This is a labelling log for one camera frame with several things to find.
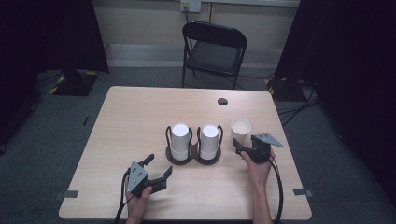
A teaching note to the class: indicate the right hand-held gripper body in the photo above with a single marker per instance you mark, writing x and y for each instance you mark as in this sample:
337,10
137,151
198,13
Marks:
263,149

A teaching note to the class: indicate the person's left hand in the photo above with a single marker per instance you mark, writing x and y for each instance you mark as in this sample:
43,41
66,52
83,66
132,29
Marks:
137,208

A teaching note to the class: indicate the black stand base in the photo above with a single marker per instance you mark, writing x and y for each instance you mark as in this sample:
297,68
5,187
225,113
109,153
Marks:
76,84
281,90

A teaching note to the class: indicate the black folding chair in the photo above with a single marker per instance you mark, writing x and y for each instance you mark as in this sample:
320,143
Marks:
214,56

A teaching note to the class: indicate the dark double cup holder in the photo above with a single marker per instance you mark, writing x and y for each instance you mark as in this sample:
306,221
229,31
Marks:
193,157

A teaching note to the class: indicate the white paper cup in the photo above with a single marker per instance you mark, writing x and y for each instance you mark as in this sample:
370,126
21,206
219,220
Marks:
240,127

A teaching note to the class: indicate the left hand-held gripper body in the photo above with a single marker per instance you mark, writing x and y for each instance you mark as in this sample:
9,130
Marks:
137,178

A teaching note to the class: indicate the person's right hand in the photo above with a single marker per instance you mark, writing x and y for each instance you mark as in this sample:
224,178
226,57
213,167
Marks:
261,172

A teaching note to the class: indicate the dark curtain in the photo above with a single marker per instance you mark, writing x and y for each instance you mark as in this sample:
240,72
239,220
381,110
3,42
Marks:
351,62
46,37

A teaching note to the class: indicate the white wall socket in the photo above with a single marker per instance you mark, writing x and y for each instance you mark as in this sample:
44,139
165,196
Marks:
190,5

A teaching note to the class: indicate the black table grommet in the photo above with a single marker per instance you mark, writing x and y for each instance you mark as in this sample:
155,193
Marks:
222,101

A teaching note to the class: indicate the grey tape strip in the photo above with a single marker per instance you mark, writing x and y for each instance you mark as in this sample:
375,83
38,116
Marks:
67,194
303,192

